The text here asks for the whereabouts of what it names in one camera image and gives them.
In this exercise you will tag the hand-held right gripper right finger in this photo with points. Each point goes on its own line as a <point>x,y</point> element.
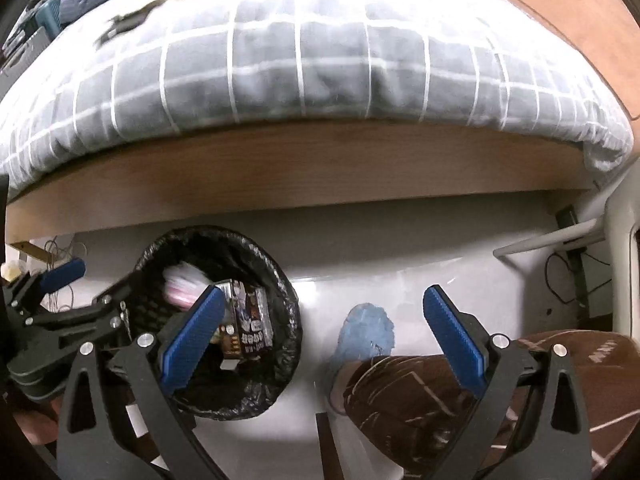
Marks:
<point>455,340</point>

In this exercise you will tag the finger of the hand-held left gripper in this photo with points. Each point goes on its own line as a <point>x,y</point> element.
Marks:
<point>95,315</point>
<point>62,275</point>

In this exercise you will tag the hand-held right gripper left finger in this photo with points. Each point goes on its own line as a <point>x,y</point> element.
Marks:
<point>192,340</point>

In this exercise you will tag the brown cookie box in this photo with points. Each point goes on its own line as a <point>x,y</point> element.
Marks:
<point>250,325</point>

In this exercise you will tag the bin with black liner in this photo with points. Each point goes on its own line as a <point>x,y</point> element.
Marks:
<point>260,260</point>

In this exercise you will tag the yellow plastic bag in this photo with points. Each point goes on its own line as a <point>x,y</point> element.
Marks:
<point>10,272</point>

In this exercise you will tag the person's right leg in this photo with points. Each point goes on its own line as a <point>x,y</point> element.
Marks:
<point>410,405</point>

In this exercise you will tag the blue slipper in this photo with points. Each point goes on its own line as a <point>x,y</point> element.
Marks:
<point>367,327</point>

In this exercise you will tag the black power adapter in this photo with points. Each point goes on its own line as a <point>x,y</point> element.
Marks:
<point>566,217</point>

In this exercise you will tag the white chair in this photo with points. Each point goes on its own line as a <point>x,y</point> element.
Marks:
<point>617,240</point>

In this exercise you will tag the grey suitcase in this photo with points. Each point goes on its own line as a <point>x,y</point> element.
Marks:
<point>25,55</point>

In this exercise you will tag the teal plastic crate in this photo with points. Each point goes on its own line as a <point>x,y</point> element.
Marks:
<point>49,14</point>

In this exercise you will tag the wooden bed frame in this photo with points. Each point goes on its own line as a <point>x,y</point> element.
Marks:
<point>300,170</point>

